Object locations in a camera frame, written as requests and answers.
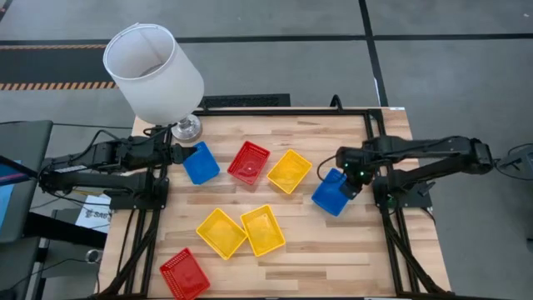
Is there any white printed paper sheet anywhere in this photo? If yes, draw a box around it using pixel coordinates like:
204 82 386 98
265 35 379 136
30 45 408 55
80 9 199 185
74 193 112 234

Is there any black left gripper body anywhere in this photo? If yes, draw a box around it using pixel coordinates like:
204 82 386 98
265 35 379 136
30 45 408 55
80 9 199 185
137 139 185 168

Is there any silver lamp with white shade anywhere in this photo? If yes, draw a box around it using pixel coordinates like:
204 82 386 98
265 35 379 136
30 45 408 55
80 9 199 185
102 22 206 142

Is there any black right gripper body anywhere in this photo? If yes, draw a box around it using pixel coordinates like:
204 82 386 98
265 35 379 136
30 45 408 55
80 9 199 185
335 145 374 187

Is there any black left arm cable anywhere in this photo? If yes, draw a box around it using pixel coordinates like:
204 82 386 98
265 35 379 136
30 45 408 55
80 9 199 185
81 128 126 163

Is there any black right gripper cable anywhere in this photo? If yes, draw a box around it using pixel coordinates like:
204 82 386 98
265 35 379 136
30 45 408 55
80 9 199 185
316 155 339 183

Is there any yellow plastic slotted basket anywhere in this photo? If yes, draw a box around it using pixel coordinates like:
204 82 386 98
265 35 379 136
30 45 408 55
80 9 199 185
240 203 287 258
195 207 248 262
266 148 314 196

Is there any blue screen device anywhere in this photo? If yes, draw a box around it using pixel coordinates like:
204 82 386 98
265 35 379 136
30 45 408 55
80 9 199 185
0 157 26 228

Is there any red plastic slotted basket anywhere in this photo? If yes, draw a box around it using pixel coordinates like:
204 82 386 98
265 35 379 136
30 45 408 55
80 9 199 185
158 247 212 300
227 140 271 186

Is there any black floor vent grille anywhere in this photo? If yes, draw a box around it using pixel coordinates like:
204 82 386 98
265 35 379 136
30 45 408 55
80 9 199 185
198 92 291 110

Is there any blue plastic slotted basket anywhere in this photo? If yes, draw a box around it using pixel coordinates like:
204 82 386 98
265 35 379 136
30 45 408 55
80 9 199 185
182 140 222 186
311 167 351 218

